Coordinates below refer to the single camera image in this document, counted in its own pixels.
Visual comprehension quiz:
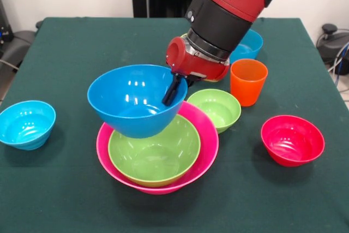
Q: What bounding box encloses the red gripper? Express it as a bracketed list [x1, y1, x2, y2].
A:
[162, 35, 231, 106]

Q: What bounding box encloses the large blue bowl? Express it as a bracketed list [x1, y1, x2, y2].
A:
[87, 64, 189, 139]

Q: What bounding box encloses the large pink bowl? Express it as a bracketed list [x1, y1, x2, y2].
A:
[97, 101, 219, 195]

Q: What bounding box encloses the large green bowl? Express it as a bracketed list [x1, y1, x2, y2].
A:
[108, 114, 201, 188]

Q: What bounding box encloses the small green bowl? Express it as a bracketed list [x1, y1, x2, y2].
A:
[187, 88, 242, 134]

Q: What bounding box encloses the orange cup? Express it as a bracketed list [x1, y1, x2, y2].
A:
[230, 58, 269, 107]

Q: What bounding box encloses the medium blue bowl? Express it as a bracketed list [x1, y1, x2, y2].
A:
[229, 29, 264, 65]

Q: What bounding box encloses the small red-pink bowl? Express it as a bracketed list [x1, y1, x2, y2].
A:
[260, 115, 326, 168]

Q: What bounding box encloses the dark green table cloth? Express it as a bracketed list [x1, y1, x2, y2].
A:
[0, 17, 349, 233]

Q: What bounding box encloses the small light blue bowl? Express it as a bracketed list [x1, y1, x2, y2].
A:
[0, 100, 57, 151]

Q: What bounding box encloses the black wheel base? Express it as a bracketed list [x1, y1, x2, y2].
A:
[0, 20, 44, 81]
[318, 23, 349, 75]

